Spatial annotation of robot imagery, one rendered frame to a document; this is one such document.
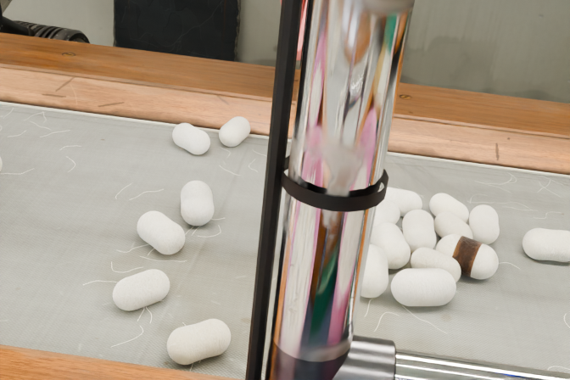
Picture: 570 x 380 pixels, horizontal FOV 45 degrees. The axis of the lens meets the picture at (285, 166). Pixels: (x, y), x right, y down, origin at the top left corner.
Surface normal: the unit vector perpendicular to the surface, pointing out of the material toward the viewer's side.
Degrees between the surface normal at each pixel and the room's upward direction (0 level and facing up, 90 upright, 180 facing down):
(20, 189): 0
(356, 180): 90
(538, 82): 89
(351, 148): 90
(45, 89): 45
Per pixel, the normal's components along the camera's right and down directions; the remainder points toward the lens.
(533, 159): 0.00, -0.32
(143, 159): 0.10, -0.89
